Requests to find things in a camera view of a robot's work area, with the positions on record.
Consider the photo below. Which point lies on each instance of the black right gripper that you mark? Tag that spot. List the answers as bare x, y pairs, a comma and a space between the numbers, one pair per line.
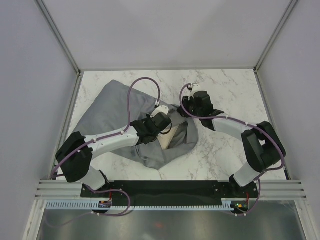
182, 112

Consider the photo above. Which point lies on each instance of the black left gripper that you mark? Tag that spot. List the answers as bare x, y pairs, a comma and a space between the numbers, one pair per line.
148, 118

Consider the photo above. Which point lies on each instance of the beige pillow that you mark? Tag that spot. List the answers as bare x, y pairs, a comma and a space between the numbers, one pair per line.
174, 137

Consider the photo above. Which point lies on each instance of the grey pillowcase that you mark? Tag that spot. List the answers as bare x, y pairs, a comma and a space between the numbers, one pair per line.
115, 106

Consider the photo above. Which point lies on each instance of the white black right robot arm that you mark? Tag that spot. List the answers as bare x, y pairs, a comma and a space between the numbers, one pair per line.
261, 144

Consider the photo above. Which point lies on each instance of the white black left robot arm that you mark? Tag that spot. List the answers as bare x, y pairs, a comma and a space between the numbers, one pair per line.
75, 155

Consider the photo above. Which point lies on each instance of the metal front panel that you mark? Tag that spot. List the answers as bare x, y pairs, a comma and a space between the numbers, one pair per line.
267, 221

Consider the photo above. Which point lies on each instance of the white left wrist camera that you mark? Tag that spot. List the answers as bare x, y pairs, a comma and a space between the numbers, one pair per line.
160, 109

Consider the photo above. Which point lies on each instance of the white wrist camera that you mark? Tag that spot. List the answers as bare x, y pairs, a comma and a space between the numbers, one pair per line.
193, 88
160, 109

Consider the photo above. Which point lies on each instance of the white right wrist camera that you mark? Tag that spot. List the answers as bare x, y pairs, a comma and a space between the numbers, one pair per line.
193, 88

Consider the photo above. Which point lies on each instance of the aluminium left side rail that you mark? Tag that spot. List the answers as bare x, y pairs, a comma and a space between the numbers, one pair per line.
67, 120

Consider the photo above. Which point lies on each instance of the white slotted cable duct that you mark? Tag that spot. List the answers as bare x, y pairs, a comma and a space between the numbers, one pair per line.
99, 205

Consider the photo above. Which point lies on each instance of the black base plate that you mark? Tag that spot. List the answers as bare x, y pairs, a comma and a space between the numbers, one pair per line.
172, 192

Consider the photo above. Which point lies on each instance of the aluminium right side rail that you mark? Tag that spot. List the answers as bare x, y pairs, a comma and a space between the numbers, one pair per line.
271, 120

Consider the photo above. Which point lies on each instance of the aluminium right corner post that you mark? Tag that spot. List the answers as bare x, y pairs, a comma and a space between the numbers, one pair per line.
275, 34

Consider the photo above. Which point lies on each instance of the aluminium corner post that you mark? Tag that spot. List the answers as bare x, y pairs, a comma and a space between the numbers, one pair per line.
57, 34
275, 34

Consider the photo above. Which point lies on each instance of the aluminium left corner post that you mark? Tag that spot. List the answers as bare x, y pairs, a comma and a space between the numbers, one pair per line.
57, 34

